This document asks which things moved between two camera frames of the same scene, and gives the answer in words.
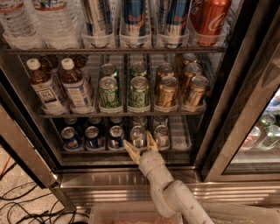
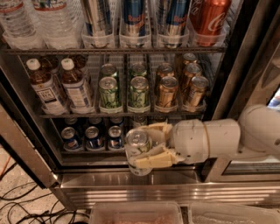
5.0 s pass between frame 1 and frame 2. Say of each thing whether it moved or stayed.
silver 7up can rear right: stayed
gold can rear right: stayed
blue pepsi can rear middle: stayed
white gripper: moved
